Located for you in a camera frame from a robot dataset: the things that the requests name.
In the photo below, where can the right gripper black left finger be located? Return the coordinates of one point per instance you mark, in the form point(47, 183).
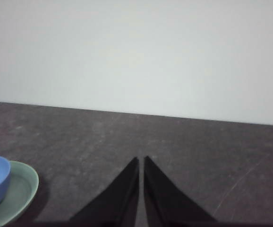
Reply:
point(117, 201)

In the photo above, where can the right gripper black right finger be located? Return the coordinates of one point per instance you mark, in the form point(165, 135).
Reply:
point(164, 201)

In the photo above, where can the green round plate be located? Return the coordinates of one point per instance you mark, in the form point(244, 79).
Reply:
point(20, 194)

